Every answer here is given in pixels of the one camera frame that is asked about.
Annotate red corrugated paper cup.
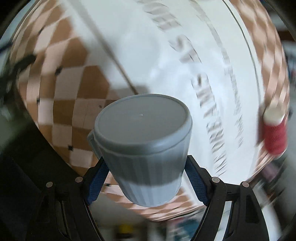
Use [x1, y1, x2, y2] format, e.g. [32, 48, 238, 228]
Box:
[263, 106, 287, 156]

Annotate checkered lettered tablecloth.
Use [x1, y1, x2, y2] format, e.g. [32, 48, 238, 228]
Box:
[9, 1, 290, 184]

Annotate grey plastic mug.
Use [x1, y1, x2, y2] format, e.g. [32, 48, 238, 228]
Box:
[88, 94, 193, 207]

